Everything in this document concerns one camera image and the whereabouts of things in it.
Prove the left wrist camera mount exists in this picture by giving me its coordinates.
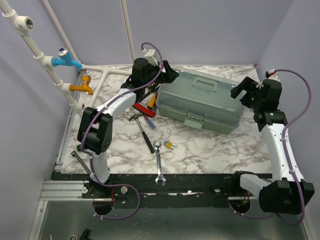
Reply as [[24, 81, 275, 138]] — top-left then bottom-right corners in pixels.
[[141, 48, 159, 66]]

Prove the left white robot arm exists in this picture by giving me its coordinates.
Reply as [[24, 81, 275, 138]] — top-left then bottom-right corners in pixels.
[[77, 57, 179, 198]]

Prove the yellow handle tool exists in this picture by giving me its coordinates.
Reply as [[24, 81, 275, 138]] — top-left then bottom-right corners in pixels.
[[147, 93, 157, 110]]

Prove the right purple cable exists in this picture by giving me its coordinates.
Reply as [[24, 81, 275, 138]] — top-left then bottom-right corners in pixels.
[[228, 68, 313, 226]]

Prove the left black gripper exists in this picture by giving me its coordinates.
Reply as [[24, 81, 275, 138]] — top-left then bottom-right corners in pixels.
[[142, 60, 179, 87]]

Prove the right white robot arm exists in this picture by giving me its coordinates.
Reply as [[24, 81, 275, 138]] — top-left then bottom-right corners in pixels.
[[230, 76, 315, 216]]

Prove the blue red screwdriver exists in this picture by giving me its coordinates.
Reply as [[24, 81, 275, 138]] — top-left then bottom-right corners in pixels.
[[143, 115, 156, 130]]

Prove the silver open-end wrench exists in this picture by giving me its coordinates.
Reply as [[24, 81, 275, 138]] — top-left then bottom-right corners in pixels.
[[153, 141, 166, 187]]

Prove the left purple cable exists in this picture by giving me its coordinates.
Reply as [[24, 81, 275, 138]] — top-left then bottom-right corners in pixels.
[[81, 41, 163, 221]]

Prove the blue plastic tap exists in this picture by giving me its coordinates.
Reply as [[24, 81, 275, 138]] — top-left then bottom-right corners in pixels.
[[51, 47, 83, 70]]

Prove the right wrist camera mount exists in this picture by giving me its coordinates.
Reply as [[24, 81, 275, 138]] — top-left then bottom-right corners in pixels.
[[265, 69, 280, 82]]

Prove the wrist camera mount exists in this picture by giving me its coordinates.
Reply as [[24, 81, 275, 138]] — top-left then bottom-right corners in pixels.
[[141, 48, 159, 66], [265, 69, 280, 82]]

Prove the white pvc pipe assembly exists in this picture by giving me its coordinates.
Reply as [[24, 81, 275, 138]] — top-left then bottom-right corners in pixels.
[[0, 0, 130, 116]]

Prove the yellow hex key set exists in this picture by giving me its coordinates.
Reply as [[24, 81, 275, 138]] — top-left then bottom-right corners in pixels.
[[164, 141, 175, 150]]

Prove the red black utility knife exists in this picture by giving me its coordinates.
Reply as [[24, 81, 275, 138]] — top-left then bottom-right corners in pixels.
[[132, 102, 156, 118]]

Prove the claw hammer black handle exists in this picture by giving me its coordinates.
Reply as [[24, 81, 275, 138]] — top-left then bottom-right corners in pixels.
[[129, 113, 155, 154]]

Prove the purple cable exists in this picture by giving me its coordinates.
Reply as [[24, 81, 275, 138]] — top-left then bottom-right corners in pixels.
[[81, 41, 163, 221], [228, 68, 313, 226]]

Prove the silver socket bar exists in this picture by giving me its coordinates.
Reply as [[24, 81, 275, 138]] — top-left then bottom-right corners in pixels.
[[70, 151, 91, 175]]

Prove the orange plastic tap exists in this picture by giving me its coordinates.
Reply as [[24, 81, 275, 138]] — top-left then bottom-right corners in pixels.
[[69, 75, 94, 96]]

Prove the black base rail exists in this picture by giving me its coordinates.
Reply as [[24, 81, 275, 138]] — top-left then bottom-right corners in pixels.
[[51, 172, 256, 213]]

